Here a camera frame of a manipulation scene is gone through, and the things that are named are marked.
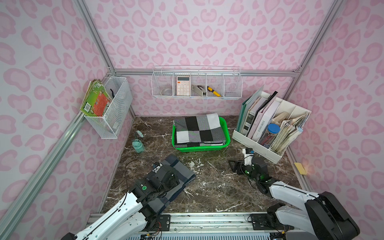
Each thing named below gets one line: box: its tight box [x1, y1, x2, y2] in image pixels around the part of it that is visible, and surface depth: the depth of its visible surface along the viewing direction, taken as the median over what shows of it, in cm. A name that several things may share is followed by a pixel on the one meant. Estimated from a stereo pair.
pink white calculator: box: [176, 76, 191, 96], surface depth 97 cm
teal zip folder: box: [236, 84, 264, 133], surface depth 89 cm
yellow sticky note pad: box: [294, 162, 307, 175], surface depth 97 cm
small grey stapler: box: [191, 84, 207, 97], surface depth 101 cm
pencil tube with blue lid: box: [257, 123, 281, 149], surface depth 90 cm
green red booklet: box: [80, 79, 112, 117], surface depth 73 cm
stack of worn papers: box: [270, 111, 309, 155], surface depth 85 cm
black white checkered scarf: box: [173, 113, 226, 148], surface depth 98 cm
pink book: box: [247, 96, 281, 142], surface depth 90 cm
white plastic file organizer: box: [232, 91, 312, 164], surface depth 91 cm
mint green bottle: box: [132, 139, 145, 154], surface depth 97 cm
